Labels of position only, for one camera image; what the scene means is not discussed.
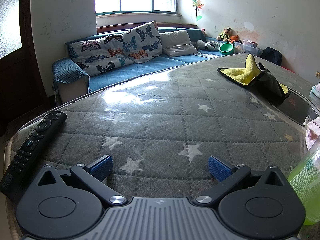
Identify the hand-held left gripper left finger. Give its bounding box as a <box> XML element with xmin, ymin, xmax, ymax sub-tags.
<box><xmin>37</xmin><ymin>155</ymin><xmax>127</xmax><ymax>207</ymax></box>

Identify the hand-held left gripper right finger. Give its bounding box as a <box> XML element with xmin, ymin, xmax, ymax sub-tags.
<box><xmin>193</xmin><ymin>155</ymin><xmax>284</xmax><ymax>205</ymax></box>

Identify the clear pump soap bottle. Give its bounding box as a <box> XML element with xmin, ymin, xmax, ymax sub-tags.
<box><xmin>287</xmin><ymin>147</ymin><xmax>320</xmax><ymax>225</ymax></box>

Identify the pale pink towel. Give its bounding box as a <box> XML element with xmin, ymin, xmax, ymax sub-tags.
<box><xmin>304</xmin><ymin>115</ymin><xmax>320</xmax><ymax>150</ymax></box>

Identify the black remote control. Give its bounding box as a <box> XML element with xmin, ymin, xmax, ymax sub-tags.
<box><xmin>0</xmin><ymin>111</ymin><xmax>68</xmax><ymax>203</ymax></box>

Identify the grey quilted star tablecloth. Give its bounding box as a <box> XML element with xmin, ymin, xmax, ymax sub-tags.
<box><xmin>5</xmin><ymin>52</ymin><xmax>320</xmax><ymax>240</ymax></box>

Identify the yellow and grey microfiber cloth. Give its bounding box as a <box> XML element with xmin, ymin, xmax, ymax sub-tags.
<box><xmin>217</xmin><ymin>53</ymin><xmax>291</xmax><ymax>107</ymax></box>

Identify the blue sofa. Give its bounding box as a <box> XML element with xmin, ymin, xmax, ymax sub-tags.
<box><xmin>52</xmin><ymin>27</ymin><xmax>238</xmax><ymax>107</ymax></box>

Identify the green plastic basin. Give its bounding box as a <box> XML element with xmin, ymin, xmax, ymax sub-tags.
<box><xmin>219</xmin><ymin>42</ymin><xmax>235</xmax><ymax>55</ymax></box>

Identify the dark wooden door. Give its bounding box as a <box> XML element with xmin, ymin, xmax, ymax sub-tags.
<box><xmin>0</xmin><ymin>0</ymin><xmax>54</xmax><ymax>130</ymax></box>

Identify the black and white plush toy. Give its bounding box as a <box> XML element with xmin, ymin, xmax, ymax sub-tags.
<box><xmin>196</xmin><ymin>39</ymin><xmax>217</xmax><ymax>52</ymax></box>

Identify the clear storage box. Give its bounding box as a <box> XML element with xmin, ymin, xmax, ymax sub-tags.
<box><xmin>234</xmin><ymin>39</ymin><xmax>263</xmax><ymax>57</ymax></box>

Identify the white tissue pack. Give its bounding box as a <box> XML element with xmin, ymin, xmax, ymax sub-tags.
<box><xmin>310</xmin><ymin>81</ymin><xmax>320</xmax><ymax>98</ymax></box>

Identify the black backpack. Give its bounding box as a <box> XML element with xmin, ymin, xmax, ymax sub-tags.
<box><xmin>261</xmin><ymin>47</ymin><xmax>283</xmax><ymax>65</ymax></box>

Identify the beige cushion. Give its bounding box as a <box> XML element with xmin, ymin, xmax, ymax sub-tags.
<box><xmin>159</xmin><ymin>29</ymin><xmax>198</xmax><ymax>57</ymax></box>

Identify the teddy bear in green clothes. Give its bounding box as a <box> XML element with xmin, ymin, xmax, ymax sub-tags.
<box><xmin>217</xmin><ymin>27</ymin><xmax>233</xmax><ymax>42</ymax></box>

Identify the colourful pinwheel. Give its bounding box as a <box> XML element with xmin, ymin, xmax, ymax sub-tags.
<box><xmin>192</xmin><ymin>0</ymin><xmax>205</xmax><ymax>28</ymax></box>

